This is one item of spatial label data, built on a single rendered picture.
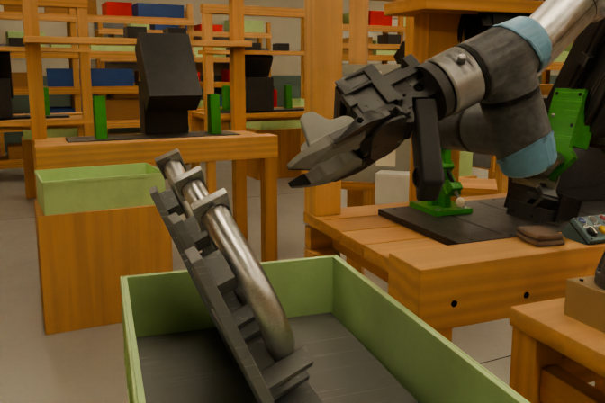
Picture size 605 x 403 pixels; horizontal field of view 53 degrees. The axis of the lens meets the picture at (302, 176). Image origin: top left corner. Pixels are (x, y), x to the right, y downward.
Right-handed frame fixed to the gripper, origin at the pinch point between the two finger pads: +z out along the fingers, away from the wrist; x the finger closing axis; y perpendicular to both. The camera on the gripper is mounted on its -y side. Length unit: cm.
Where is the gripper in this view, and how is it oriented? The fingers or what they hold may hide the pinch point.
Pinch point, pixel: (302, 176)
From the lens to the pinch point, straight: 67.8
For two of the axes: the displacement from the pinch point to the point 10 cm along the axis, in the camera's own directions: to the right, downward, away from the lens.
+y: -5.1, -7.4, 4.4
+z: -8.6, 4.5, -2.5
